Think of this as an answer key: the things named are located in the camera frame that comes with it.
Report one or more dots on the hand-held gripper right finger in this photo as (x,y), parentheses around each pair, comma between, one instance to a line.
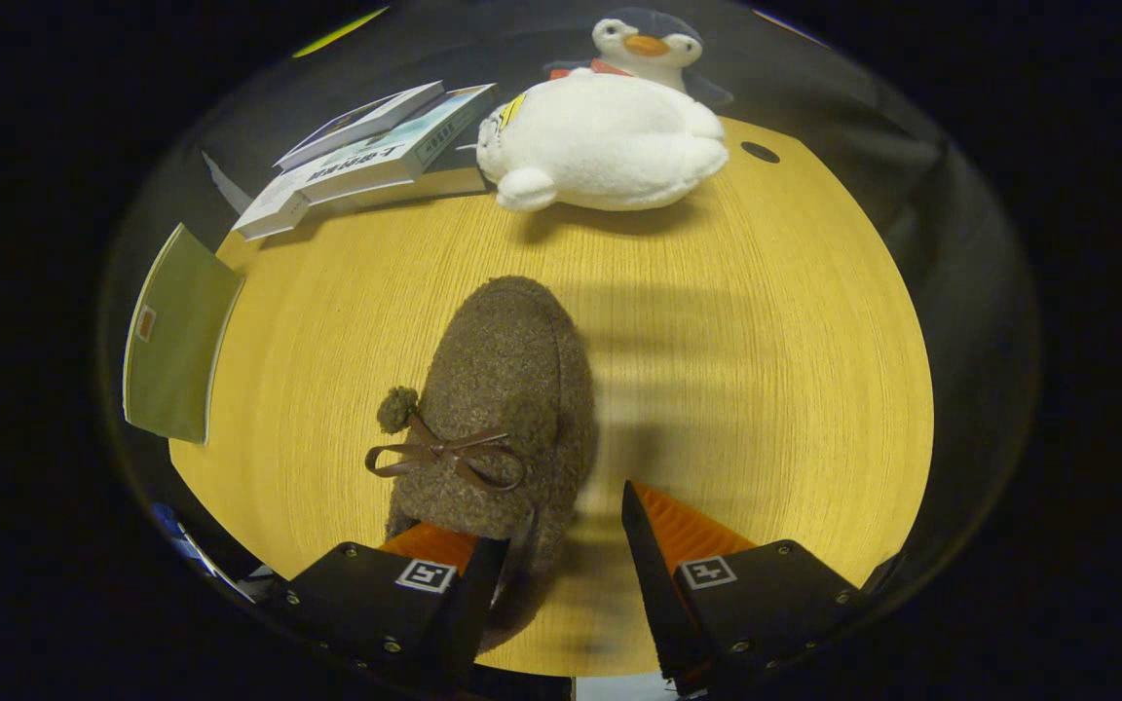
(658,604)

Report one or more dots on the white book dark picture cover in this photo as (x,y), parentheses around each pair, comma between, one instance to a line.
(366,119)

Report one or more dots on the brown fuzzy shoe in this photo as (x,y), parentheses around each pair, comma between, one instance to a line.
(512,360)

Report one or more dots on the penguin plush toy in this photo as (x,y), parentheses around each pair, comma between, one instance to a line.
(644,44)

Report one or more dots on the white seal plush toy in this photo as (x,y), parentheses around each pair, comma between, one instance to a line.
(610,146)

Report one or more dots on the blue cloth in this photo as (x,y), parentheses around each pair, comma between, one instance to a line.
(171,526)

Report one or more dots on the green fabric storage box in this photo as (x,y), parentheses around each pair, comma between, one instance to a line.
(176,341)

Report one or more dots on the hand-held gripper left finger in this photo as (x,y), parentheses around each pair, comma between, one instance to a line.
(473,613)

